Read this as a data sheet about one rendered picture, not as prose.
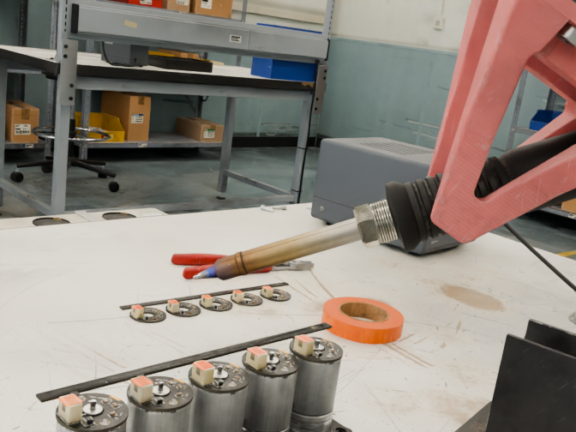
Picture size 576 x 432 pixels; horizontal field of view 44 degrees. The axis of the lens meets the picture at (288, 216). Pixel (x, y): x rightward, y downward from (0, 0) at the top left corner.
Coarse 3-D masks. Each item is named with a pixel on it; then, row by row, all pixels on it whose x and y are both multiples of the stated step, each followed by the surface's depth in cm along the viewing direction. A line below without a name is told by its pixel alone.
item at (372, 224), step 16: (368, 208) 24; (384, 208) 24; (336, 224) 24; (352, 224) 24; (368, 224) 24; (384, 224) 24; (288, 240) 25; (304, 240) 24; (320, 240) 24; (336, 240) 24; (352, 240) 24; (368, 240) 24; (384, 240) 24; (240, 256) 25; (256, 256) 25; (272, 256) 24; (288, 256) 24; (304, 256) 25; (224, 272) 25; (240, 272) 25
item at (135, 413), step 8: (160, 392) 27; (168, 392) 27; (128, 400) 26; (136, 408) 26; (184, 408) 26; (136, 416) 26; (144, 416) 26; (152, 416) 26; (160, 416) 26; (168, 416) 26; (176, 416) 26; (184, 416) 27; (128, 424) 26; (136, 424) 26; (144, 424) 26; (152, 424) 26; (160, 424) 26; (168, 424) 26; (176, 424) 26; (184, 424) 27
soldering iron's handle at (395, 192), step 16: (528, 144) 24; (544, 144) 23; (560, 144) 23; (496, 160) 23; (512, 160) 23; (528, 160) 23; (544, 160) 23; (480, 176) 23; (496, 176) 23; (512, 176) 23; (400, 192) 23; (416, 192) 24; (432, 192) 23; (480, 192) 23; (400, 208) 23; (416, 208) 23; (400, 224) 23; (416, 224) 23; (432, 224) 23; (400, 240) 24; (416, 240) 24
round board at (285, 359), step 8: (280, 352) 32; (280, 360) 31; (288, 360) 31; (296, 360) 31; (248, 368) 30; (264, 368) 30; (272, 368) 30; (280, 368) 30; (288, 368) 30; (296, 368) 30; (272, 376) 30; (280, 376) 30
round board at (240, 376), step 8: (192, 368) 29; (216, 368) 29; (224, 368) 29; (232, 368) 30; (240, 368) 30; (232, 376) 29; (240, 376) 29; (248, 376) 29; (200, 384) 28; (208, 384) 28; (216, 384) 28; (224, 384) 28; (240, 384) 28; (248, 384) 29; (216, 392) 28; (224, 392) 28; (232, 392) 28
